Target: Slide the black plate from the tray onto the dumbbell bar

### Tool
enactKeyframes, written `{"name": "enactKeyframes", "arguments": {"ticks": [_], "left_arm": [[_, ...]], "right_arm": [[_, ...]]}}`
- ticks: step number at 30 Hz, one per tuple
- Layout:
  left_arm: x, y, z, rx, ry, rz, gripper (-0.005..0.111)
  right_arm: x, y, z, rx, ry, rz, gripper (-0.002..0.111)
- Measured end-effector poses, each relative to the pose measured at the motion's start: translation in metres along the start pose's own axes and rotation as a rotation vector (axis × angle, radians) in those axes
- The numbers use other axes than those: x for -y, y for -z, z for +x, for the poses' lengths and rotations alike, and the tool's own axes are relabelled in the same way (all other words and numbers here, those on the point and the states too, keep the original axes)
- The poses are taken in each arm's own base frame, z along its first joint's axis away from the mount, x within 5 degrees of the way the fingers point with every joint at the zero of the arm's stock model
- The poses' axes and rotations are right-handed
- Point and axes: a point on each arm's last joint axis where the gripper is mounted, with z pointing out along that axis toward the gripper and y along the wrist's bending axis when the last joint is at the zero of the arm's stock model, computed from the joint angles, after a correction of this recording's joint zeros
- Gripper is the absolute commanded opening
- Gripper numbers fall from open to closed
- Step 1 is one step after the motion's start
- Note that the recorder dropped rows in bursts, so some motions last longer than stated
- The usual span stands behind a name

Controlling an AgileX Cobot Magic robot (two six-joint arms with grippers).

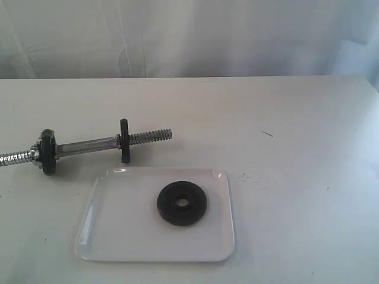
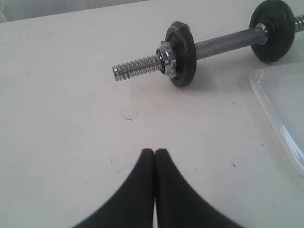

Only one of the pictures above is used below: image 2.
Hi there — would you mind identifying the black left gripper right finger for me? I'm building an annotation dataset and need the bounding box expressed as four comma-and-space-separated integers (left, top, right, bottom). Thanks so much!
155, 149, 240, 228

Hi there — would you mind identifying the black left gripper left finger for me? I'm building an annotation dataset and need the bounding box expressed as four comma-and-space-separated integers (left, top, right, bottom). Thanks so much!
75, 149, 155, 228

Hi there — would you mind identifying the chrome threaded dumbbell bar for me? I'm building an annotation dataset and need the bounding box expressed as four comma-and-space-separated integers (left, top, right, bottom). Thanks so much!
112, 14, 304, 83

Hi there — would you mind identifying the chrome spinlock collar nut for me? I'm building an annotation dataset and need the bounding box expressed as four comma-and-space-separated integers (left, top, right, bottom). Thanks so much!
156, 41, 177, 79

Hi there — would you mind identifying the white plastic tray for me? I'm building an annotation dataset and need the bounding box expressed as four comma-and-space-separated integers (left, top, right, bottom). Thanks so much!
248, 63, 304, 176

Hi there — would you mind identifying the black left weight plate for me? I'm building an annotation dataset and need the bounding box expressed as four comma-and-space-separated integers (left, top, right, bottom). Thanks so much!
165, 21, 197, 88

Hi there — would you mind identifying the black weight plate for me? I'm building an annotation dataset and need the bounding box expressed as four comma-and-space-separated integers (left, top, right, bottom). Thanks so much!
249, 0, 295, 63
165, 21, 197, 88

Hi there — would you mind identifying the black right weight plate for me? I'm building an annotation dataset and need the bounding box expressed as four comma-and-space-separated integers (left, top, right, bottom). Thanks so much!
249, 0, 295, 63

